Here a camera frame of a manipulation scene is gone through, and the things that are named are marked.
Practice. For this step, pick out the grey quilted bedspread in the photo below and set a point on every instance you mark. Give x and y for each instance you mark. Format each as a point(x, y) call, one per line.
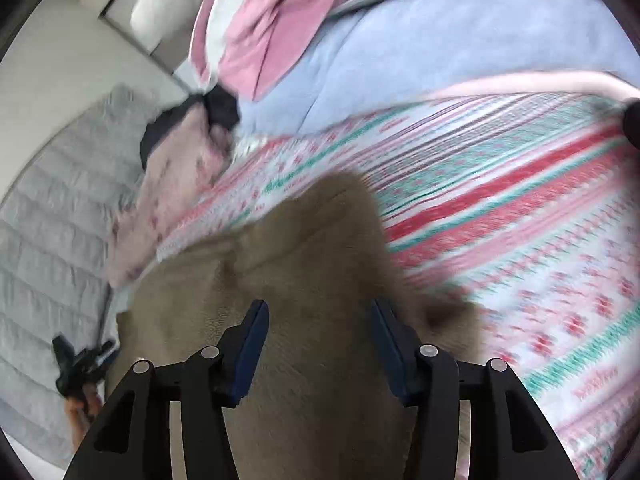
point(50, 240)

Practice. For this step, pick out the red green patterned blanket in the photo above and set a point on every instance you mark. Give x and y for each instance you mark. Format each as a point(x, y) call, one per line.
point(500, 210)

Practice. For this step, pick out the dark cloth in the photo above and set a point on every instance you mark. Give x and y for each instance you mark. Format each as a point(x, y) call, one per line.
point(631, 125)

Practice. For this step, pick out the person's left hand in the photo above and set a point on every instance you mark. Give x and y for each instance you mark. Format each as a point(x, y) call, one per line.
point(82, 415)

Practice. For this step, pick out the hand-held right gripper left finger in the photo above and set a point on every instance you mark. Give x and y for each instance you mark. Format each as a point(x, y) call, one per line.
point(249, 345)

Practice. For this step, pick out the light blue blanket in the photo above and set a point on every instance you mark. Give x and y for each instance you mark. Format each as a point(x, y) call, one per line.
point(425, 50)

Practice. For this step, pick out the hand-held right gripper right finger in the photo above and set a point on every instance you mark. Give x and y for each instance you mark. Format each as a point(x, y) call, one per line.
point(395, 350)

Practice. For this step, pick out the pink duvet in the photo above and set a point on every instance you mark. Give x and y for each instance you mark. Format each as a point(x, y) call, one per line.
point(280, 25)

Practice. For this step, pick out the olive green zip jacket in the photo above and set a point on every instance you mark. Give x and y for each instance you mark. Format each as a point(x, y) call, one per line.
point(300, 260)

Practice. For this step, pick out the white pillow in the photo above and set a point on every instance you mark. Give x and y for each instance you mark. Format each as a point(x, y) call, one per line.
point(170, 0)

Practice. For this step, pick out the black garment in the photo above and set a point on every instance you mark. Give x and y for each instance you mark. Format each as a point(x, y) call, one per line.
point(222, 105)

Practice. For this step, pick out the pink floral garment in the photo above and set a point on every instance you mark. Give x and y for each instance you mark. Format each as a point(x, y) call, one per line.
point(170, 185)

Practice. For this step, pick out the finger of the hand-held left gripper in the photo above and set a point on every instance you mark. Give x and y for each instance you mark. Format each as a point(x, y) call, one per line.
point(104, 351)
point(62, 349)

